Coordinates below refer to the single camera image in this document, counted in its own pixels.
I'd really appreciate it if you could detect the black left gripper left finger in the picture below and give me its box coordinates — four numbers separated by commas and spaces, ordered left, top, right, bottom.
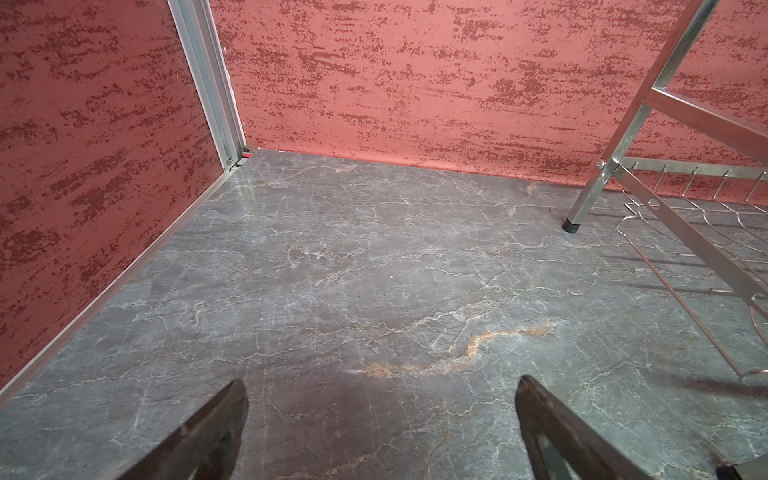
120, 379, 249, 479

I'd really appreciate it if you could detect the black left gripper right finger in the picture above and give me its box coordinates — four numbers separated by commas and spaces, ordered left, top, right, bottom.
515, 375, 649, 479

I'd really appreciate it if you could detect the steel two-tier dish rack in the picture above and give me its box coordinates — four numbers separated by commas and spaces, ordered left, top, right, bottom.
561, 1, 767, 387

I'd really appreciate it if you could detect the aluminium corner post left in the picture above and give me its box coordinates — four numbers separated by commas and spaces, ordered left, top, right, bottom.
168, 0, 253, 172

